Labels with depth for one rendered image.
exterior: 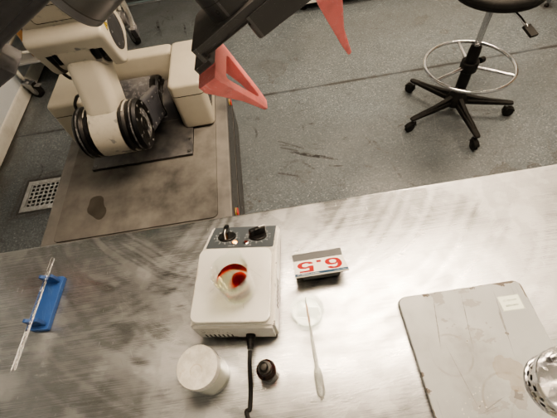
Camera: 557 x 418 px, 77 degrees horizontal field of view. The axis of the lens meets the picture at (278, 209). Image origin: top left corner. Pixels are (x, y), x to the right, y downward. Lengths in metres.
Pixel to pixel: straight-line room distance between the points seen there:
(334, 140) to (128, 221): 1.08
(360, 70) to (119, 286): 1.91
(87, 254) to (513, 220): 0.82
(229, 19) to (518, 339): 0.58
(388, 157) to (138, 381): 1.48
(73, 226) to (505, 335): 1.28
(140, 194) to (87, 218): 0.20
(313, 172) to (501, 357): 1.27
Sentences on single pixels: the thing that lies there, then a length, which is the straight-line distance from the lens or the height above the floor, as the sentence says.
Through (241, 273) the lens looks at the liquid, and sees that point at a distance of 0.51.
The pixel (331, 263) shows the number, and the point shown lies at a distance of 0.62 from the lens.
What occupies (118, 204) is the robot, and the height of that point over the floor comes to 0.37.
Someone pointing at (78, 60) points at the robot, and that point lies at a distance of 1.24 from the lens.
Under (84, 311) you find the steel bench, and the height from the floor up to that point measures 0.75.
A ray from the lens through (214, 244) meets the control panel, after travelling 0.62.
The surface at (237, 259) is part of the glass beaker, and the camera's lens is 0.50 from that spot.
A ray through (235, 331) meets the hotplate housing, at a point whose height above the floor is 0.80.
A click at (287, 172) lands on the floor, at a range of 1.73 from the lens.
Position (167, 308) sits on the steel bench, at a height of 0.75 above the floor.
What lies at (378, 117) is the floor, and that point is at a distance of 2.00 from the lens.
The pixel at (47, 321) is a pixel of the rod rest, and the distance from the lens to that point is 0.77.
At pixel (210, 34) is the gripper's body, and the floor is 1.19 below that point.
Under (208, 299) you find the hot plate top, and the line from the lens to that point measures 0.55.
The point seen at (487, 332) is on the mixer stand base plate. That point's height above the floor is 0.76.
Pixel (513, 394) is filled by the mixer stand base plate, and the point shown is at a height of 0.76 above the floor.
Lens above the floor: 1.34
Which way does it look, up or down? 56 degrees down
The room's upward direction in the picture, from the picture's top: 11 degrees counter-clockwise
